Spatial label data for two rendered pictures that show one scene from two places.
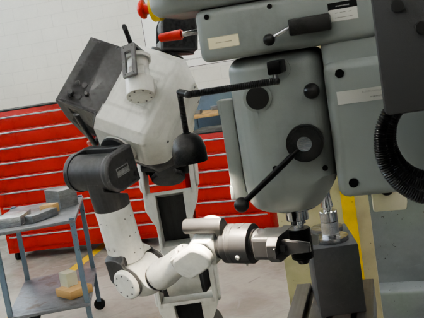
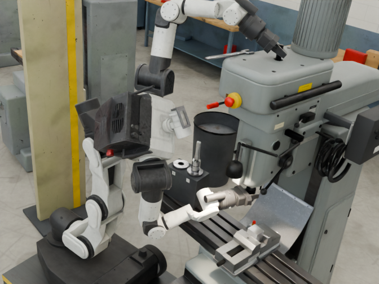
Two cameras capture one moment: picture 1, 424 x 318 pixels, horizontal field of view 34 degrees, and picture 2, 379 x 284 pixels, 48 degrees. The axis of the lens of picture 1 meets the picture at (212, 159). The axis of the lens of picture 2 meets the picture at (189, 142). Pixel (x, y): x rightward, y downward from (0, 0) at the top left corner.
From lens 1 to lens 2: 1.82 m
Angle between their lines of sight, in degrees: 59
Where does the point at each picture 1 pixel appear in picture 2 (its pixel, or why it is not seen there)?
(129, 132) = (166, 153)
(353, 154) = (296, 162)
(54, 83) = not seen: outside the picture
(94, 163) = (161, 177)
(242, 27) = (286, 119)
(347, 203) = (74, 116)
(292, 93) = (285, 141)
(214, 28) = (278, 120)
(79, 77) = (132, 122)
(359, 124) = (301, 150)
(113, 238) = (155, 213)
